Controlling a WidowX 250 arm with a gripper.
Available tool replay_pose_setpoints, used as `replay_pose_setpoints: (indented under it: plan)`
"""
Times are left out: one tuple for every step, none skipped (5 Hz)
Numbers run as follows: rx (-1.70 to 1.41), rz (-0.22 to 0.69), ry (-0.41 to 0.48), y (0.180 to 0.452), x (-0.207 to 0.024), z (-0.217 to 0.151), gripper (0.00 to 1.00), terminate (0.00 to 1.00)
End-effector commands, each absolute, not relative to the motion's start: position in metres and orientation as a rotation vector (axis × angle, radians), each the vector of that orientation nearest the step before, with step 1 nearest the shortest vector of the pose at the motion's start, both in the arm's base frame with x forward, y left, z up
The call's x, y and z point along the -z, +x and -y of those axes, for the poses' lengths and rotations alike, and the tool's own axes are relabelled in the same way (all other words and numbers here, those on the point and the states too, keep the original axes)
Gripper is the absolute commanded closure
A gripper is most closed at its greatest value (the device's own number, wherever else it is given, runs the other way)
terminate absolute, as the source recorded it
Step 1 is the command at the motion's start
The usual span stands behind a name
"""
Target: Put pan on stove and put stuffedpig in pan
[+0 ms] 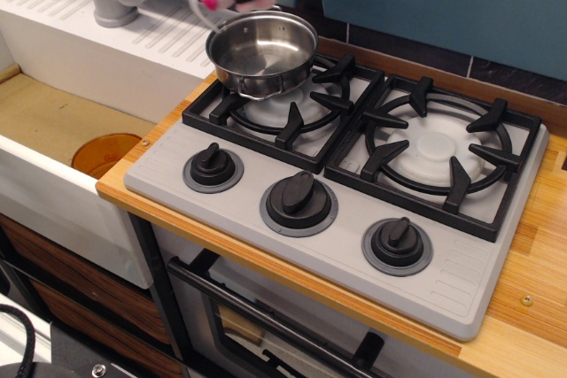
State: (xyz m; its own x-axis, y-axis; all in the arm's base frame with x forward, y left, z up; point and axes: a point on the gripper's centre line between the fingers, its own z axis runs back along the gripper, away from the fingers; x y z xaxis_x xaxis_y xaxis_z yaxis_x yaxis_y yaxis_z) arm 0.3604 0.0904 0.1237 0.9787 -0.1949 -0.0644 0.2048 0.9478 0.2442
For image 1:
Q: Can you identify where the black right stove knob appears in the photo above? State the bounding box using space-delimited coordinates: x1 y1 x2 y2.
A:
361 217 433 277

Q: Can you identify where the white toy sink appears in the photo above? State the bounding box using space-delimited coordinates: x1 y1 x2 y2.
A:
1 0 214 289

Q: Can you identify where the black middle stove knob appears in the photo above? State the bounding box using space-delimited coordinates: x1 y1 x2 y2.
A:
260 171 338 238

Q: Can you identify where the black burner grate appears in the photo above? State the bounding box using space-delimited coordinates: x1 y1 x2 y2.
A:
324 75 548 243
183 54 384 174

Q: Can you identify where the black stove knob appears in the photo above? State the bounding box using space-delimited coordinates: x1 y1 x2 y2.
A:
260 171 338 238
183 143 245 194
361 217 433 277

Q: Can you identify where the wooden drawer front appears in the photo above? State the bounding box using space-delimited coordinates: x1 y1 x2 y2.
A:
1 215 184 377

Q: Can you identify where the black left burner grate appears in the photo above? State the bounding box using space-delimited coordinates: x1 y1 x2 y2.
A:
183 54 384 174

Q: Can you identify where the stainless steel pan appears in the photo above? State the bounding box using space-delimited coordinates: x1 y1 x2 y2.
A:
206 11 319 101

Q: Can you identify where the black braided cable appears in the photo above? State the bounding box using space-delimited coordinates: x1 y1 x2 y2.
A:
0 304 36 378

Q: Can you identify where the grey toy stove top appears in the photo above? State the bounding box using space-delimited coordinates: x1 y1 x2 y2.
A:
122 35 551 343

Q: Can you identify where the oven door with handle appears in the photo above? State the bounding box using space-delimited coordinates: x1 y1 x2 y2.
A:
167 250 466 377

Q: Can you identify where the orange sink drain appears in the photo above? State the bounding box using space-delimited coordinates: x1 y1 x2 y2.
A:
71 133 141 179

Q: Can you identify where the black left stove knob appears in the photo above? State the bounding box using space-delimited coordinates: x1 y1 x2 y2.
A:
183 143 245 194

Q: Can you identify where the black right burner grate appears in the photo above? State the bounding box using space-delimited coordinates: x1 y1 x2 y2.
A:
324 75 548 243

